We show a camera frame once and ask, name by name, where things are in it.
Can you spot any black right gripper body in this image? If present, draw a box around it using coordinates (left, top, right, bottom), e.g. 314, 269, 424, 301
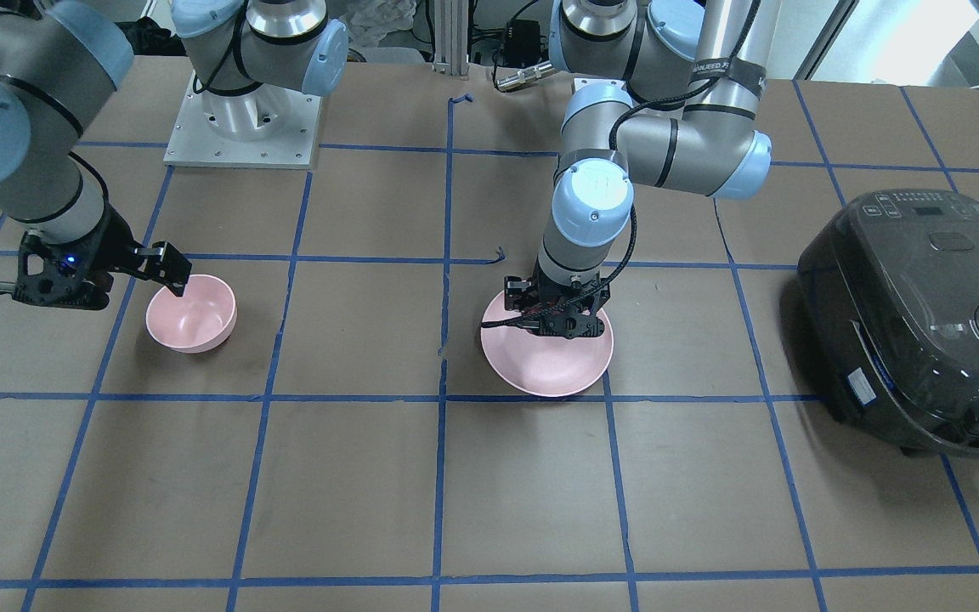
0, 208, 148, 311

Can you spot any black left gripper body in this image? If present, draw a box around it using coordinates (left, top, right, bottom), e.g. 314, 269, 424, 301
504, 274, 610, 338

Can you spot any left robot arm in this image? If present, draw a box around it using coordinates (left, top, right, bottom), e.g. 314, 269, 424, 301
497, 1, 782, 338

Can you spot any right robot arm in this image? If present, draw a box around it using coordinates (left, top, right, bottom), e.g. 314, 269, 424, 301
0, 1, 349, 310

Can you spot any pink plate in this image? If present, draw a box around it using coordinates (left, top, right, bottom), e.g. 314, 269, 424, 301
479, 311, 614, 398

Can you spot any pink bowl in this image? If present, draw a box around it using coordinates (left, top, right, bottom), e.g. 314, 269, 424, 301
144, 274, 238, 354

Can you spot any black rice cooker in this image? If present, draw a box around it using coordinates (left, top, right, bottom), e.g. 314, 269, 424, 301
797, 189, 979, 460

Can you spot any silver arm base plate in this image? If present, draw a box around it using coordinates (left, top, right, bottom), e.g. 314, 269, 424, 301
164, 76, 326, 170

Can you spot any silver cable connector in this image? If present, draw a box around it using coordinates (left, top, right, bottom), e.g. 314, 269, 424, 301
490, 61, 559, 93

